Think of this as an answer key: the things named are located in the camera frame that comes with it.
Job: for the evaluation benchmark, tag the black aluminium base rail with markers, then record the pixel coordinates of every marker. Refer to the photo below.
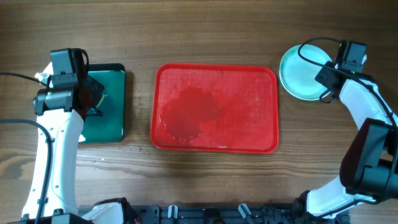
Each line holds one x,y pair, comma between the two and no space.
269,213

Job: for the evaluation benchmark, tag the red plastic serving tray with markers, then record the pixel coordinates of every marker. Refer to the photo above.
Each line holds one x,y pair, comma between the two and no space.
215,108

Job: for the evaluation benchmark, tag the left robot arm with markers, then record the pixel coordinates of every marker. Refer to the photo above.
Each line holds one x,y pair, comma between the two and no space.
61,108

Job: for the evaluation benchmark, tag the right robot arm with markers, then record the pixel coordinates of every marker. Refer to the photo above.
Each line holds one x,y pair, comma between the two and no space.
368,171

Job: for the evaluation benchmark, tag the black tray with green water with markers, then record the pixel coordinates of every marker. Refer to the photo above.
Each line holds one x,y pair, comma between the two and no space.
110,126

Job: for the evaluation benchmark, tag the white round plate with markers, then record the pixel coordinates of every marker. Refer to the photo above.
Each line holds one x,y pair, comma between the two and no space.
301,85

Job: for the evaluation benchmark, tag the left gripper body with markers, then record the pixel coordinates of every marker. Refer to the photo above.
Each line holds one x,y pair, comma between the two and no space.
94,86

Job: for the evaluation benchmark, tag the light blue plate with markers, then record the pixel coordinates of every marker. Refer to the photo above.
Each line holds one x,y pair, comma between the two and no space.
291,62

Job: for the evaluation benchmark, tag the green dish sponge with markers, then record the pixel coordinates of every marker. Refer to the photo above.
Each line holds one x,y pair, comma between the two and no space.
101,100

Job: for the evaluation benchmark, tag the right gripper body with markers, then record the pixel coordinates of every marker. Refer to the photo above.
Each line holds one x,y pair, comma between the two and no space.
323,74

